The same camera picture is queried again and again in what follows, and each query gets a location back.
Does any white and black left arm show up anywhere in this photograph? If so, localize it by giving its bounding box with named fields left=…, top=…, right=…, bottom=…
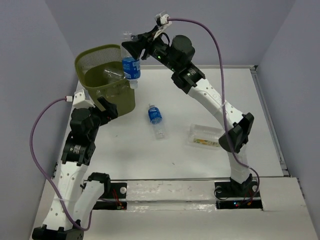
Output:
left=29, top=96, right=118, bottom=240

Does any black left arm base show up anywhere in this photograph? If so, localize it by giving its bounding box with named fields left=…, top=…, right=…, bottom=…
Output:
left=93, top=182, right=128, bottom=211

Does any silver cap clear bottle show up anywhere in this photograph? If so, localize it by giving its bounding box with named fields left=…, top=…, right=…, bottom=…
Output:
left=102, top=67, right=125, bottom=84

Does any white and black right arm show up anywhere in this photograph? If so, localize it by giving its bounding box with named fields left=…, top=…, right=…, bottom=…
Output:
left=121, top=31, right=254, bottom=196

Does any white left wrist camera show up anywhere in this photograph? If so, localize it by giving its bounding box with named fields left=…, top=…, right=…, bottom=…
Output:
left=65, top=89, right=95, bottom=109

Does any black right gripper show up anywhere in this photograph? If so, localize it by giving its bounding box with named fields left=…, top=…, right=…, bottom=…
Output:
left=122, top=25, right=179, bottom=73

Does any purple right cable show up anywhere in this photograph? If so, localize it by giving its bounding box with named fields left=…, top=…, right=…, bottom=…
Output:
left=169, top=16, right=261, bottom=201

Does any olive green mesh bin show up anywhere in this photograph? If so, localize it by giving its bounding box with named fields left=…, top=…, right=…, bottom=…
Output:
left=74, top=44, right=136, bottom=116

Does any large ribbed clear bottle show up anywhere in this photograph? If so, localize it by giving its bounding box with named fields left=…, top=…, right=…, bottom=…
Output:
left=187, top=124, right=224, bottom=149

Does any pocari sweat blue bottle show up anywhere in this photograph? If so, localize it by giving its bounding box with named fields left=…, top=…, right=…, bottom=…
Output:
left=120, top=44, right=141, bottom=90
left=147, top=104, right=166, bottom=140

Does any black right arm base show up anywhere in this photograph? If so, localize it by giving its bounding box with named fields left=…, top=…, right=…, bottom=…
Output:
left=213, top=181, right=263, bottom=210

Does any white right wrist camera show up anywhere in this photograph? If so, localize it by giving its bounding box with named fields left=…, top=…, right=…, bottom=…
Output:
left=153, top=11, right=172, bottom=40

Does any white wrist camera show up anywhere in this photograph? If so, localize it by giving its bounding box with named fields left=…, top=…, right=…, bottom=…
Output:
left=153, top=11, right=172, bottom=40
left=65, top=89, right=95, bottom=109

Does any upright Pocari Sweat blue bottle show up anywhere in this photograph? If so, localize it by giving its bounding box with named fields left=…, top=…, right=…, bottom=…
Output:
left=147, top=104, right=166, bottom=140

